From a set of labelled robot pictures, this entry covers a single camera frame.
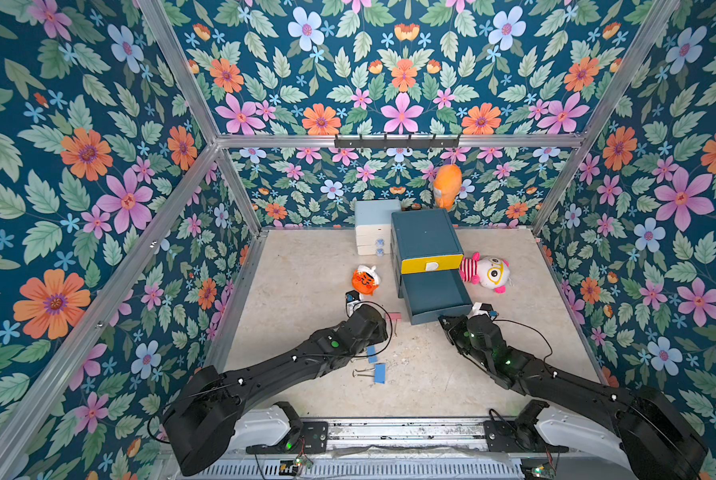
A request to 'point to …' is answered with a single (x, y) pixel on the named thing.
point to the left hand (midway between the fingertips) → (385, 324)
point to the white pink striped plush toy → (490, 272)
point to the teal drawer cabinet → (421, 241)
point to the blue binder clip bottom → (380, 373)
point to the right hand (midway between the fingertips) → (436, 316)
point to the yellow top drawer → (431, 264)
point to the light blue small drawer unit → (373, 225)
